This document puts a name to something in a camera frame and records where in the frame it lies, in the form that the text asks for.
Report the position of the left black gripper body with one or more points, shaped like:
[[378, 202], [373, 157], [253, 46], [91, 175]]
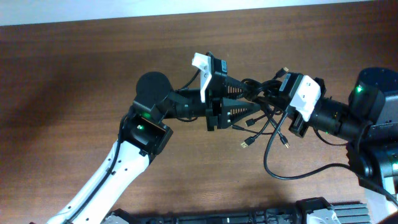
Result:
[[212, 111]]

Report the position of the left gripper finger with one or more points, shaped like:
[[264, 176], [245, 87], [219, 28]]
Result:
[[233, 87], [233, 111]]

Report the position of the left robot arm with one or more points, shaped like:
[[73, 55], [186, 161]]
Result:
[[143, 135]]

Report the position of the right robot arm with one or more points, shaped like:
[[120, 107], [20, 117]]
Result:
[[368, 123]]

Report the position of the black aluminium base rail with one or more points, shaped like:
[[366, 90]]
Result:
[[307, 211]]

